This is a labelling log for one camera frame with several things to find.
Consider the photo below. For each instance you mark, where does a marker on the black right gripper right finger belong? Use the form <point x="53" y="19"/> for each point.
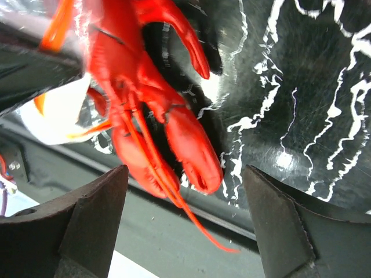
<point x="299" y="235"/>

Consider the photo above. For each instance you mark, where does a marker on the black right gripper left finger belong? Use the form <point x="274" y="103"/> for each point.
<point x="73" y="235"/>

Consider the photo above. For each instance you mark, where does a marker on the clear orange-zip bag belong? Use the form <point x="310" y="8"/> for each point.
<point x="45" y="54"/>

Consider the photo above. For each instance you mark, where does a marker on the red toy lobster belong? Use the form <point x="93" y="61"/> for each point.
<point x="135" y="88"/>

